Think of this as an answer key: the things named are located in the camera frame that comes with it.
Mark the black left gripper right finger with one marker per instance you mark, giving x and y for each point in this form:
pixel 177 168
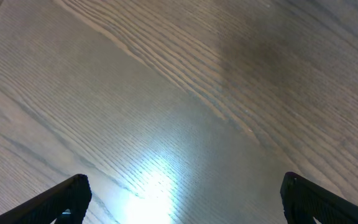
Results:
pixel 305 202

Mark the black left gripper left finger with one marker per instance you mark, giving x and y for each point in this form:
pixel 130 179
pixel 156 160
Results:
pixel 66 202

